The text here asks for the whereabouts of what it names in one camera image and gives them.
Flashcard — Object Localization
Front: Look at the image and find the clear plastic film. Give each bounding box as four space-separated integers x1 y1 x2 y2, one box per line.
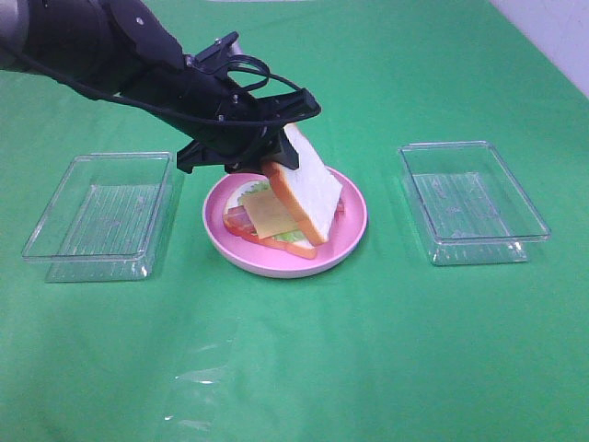
157 318 239 441

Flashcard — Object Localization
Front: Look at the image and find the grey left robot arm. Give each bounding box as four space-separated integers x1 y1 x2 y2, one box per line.
1 1 320 173

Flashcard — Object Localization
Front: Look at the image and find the clear plastic tray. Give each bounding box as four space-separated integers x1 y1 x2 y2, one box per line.
398 141 551 266
22 152 182 283

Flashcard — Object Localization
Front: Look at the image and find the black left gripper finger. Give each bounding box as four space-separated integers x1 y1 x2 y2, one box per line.
260 131 299 170

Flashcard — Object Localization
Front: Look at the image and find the bread slice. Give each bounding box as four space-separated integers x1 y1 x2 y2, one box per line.
223 180 319 260
261 123 342 246

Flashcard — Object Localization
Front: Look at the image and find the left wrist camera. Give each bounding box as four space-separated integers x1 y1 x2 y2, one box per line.
191 31 244 73

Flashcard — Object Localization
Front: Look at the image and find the right clear plastic tray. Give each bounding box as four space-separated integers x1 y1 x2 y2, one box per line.
398 141 551 266

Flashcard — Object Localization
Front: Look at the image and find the green tablecloth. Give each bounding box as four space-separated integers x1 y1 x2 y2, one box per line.
1 1 588 441

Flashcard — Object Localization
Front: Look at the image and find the green lettuce leaf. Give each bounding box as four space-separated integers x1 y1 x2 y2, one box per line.
229 180 305 242

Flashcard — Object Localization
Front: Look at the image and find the black cable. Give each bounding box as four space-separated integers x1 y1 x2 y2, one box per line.
0 43 307 126

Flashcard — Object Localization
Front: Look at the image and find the pink round plate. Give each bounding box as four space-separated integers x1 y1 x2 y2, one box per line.
202 168 368 279

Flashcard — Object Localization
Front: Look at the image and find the bacon strip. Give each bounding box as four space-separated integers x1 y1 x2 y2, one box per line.
223 205 257 236
335 198 345 216

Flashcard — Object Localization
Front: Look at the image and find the yellow cheese slice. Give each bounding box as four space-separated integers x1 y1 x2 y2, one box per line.
242 190 298 238

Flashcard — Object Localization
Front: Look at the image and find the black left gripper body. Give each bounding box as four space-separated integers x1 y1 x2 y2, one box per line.
117 59 322 175

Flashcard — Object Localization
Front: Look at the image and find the left clear plastic tray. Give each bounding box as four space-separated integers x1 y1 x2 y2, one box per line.
22 152 182 283

